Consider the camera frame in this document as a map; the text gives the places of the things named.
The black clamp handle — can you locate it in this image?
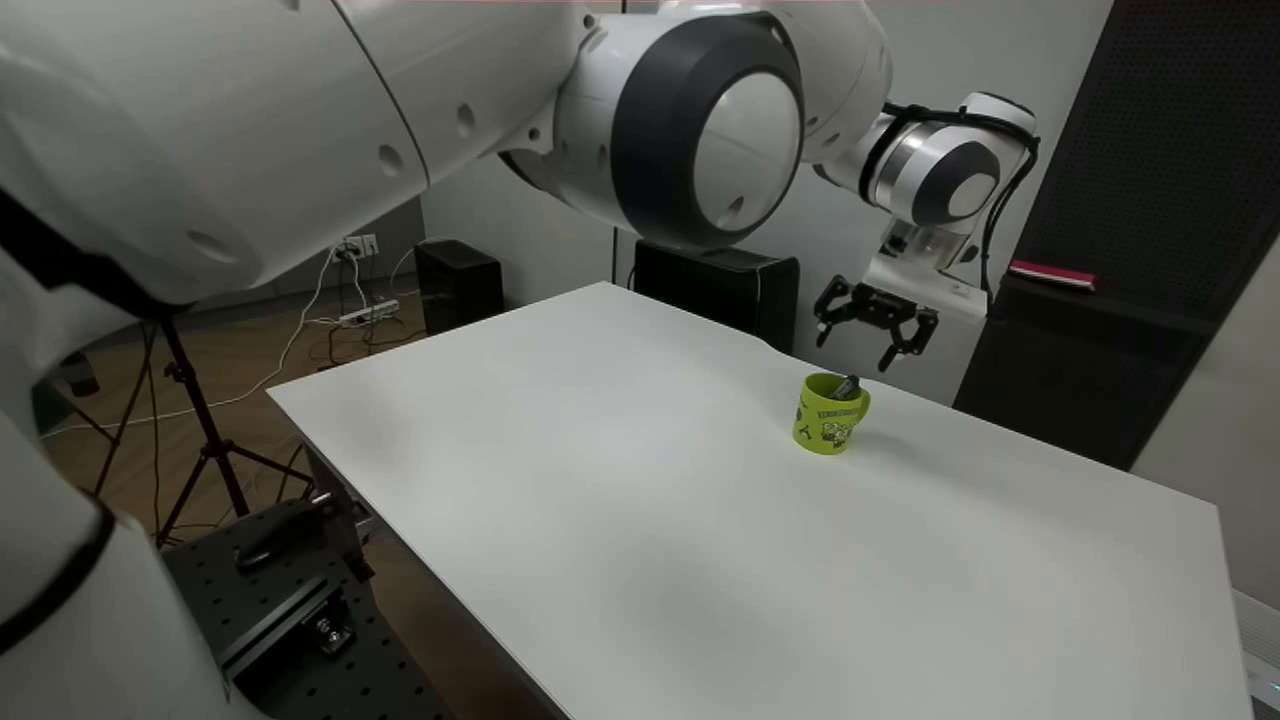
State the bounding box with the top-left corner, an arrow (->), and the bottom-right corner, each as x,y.
235,500 -> 341,576

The black perforated breadboard base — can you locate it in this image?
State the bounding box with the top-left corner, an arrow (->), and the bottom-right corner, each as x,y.
156,498 -> 454,720

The tall black column panel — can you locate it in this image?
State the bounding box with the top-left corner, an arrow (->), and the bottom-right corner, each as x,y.
952,0 -> 1280,474

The black camera tripod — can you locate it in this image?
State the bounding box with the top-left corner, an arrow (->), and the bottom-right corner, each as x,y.
56,306 -> 325,546

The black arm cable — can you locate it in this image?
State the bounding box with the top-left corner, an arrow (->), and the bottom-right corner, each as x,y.
858,102 -> 1044,297

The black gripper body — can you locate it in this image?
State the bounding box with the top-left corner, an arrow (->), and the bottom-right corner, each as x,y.
852,280 -> 928,324

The lime green printed cup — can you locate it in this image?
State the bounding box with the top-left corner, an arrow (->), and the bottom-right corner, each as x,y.
786,370 -> 875,459

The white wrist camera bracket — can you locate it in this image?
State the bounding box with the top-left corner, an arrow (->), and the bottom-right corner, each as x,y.
875,218 -> 993,294

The large black computer box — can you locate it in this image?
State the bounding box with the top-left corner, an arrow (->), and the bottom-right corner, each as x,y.
631,236 -> 803,357

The small black box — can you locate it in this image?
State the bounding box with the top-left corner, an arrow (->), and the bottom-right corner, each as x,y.
411,236 -> 508,338

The pink label sticker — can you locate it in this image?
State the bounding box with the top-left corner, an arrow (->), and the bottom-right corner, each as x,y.
1009,256 -> 1102,297

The white floor power strip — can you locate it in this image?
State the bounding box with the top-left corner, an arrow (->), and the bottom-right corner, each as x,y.
332,297 -> 402,332

